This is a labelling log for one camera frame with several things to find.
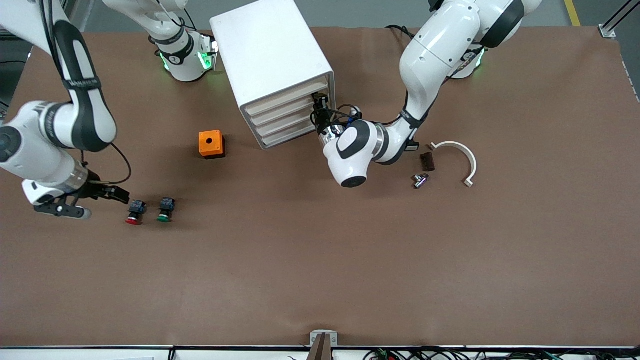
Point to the aluminium frame profile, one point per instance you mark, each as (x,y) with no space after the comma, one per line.
(607,32)

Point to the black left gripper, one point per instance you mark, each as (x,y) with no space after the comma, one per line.
(322,121)

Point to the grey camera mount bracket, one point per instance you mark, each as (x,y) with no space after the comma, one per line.
(315,340)

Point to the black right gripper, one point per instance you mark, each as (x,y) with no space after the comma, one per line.
(96,189)

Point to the small silver purple connector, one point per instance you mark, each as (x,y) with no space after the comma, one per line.
(420,181)

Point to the white curved plastic bracket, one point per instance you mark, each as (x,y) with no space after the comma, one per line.
(455,144)

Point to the orange button box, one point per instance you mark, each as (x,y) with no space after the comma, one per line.
(204,145)

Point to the brown terminal block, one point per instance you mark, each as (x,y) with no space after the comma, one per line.
(428,162)

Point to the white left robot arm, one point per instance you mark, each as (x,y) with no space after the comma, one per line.
(435,45)

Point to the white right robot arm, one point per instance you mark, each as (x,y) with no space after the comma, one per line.
(80,115)

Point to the black switch with white face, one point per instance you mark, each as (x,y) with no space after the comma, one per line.
(414,147)

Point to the green push button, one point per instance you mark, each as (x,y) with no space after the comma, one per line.
(166,205)

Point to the red push button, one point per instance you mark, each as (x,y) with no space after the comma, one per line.
(136,207)

